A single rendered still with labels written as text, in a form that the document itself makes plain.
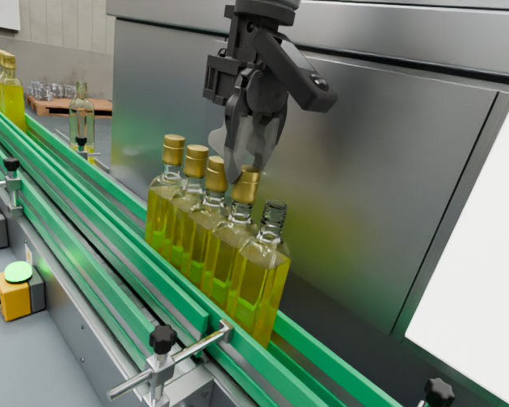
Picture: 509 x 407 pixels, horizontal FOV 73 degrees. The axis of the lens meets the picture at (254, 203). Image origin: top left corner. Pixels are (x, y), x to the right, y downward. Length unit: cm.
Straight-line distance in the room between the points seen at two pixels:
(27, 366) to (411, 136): 71
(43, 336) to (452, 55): 80
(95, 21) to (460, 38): 669
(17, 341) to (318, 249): 57
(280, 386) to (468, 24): 47
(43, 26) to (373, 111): 652
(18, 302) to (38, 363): 13
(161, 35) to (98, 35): 610
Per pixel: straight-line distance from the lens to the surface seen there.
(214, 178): 49
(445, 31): 49
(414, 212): 48
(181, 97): 83
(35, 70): 685
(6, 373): 76
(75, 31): 691
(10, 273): 81
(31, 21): 681
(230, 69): 43
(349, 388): 52
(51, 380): 73
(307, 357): 53
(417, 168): 47
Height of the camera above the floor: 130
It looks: 22 degrees down
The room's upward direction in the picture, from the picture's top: 12 degrees clockwise
